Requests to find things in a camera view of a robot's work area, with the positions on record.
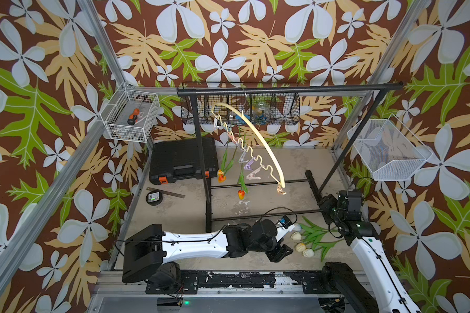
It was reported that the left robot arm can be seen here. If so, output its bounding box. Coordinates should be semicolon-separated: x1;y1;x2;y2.
122;216;295;293

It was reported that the black plastic tool case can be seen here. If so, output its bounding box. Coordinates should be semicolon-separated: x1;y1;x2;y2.
149;137;219;185

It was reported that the white wire basket left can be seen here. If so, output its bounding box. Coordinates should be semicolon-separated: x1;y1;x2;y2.
101;83;160;143

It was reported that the metal ruler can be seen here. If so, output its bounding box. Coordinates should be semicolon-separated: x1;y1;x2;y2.
146;187;185;199

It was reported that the black metal clothes rack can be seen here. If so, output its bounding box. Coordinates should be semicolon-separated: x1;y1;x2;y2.
176;82;405;232

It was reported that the white mesh basket right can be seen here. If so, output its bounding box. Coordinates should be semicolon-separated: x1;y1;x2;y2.
352;114;433;181

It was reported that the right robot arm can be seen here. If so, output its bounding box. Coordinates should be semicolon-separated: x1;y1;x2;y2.
319;190;421;312

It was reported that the orange tulip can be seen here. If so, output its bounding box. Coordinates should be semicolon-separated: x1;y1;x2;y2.
218;134;237;183

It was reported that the red black screwdriver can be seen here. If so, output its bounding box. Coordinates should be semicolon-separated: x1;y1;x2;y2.
127;109;140;126

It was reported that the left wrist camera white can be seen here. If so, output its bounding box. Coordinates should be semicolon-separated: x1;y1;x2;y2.
275;215;295;241

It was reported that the round black digital scale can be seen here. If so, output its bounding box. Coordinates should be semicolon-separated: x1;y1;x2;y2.
146;190;163;206

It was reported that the black wire wall basket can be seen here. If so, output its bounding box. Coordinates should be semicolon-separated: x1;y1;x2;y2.
178;85;300;126

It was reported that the clear plastic jar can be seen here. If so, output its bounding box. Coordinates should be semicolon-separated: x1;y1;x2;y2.
253;101;271;125

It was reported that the cream clip hanger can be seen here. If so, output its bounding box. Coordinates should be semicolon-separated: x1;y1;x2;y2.
210;102;287;195

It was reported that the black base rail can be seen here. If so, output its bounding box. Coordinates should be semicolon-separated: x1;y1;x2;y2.
145;267;356;295

